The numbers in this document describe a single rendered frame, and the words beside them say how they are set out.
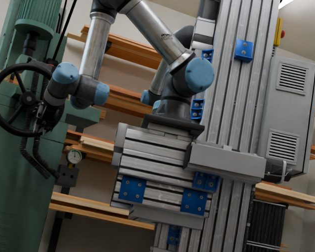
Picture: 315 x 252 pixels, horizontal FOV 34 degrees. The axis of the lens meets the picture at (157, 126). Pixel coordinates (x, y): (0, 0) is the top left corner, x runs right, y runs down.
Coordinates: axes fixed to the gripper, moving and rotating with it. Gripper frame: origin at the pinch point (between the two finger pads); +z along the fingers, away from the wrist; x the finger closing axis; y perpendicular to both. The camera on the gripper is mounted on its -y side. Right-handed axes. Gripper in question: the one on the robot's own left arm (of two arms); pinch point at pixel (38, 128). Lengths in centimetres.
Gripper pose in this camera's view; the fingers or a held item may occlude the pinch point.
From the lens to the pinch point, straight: 197.8
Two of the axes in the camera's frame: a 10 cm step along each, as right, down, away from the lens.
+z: -4.4, 5.9, 6.8
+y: -0.4, 7.4, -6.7
